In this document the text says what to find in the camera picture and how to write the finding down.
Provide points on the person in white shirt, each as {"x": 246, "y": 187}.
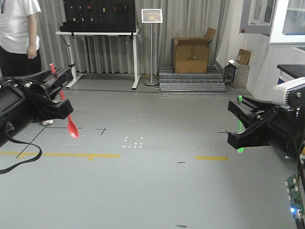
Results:
{"x": 19, "y": 40}

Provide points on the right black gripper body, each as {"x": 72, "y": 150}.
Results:
{"x": 290, "y": 128}

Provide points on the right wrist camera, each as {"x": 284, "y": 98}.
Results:
{"x": 291, "y": 93}

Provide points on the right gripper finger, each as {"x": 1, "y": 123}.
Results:
{"x": 260, "y": 133}
{"x": 250, "y": 111}

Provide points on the green circuit board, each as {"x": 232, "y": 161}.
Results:
{"x": 294, "y": 197}

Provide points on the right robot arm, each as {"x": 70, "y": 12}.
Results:
{"x": 300, "y": 148}

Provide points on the white standing desk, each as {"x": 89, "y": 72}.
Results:
{"x": 103, "y": 50}

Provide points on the black pegboard panel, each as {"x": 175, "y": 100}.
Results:
{"x": 99, "y": 16}

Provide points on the white lab cabinet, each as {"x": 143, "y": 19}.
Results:
{"x": 275, "y": 34}

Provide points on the sign on metal stand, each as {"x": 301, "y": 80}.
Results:
{"x": 151, "y": 16}

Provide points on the small cardboard box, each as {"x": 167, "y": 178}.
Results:
{"x": 243, "y": 56}

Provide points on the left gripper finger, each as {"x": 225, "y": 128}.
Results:
{"x": 46, "y": 109}
{"x": 46, "y": 83}

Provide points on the black lab bench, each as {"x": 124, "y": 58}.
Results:
{"x": 290, "y": 72}

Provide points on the metal grating stack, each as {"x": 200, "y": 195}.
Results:
{"x": 174, "y": 84}

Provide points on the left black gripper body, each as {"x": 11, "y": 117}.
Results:
{"x": 21, "y": 103}

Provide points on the grey pedestal block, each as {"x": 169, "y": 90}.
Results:
{"x": 241, "y": 76}

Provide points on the red plastic spoon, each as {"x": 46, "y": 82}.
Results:
{"x": 72, "y": 128}

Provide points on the large cardboard box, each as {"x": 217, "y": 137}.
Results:
{"x": 190, "y": 55}

